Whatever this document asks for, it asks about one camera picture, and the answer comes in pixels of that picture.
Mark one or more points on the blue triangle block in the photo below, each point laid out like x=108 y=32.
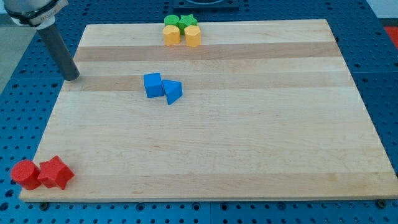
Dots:
x=173 y=90

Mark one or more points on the blue cube block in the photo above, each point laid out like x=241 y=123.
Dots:
x=153 y=85

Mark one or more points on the light wooden board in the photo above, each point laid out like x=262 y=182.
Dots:
x=269 y=111

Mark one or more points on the yellow hexagon block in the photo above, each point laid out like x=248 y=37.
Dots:
x=192 y=36

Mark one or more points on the yellow heart block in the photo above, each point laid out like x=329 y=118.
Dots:
x=171 y=35

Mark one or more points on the green star block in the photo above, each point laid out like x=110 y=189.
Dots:
x=185 y=21

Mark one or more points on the green cylinder block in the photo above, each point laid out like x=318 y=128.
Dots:
x=171 y=20

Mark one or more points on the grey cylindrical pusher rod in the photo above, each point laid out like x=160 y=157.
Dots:
x=59 y=52

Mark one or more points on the red star block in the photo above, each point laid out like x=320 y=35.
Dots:
x=55 y=173

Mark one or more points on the red cylinder block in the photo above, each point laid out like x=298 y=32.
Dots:
x=25 y=173

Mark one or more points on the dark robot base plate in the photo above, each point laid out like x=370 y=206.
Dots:
x=205 y=4

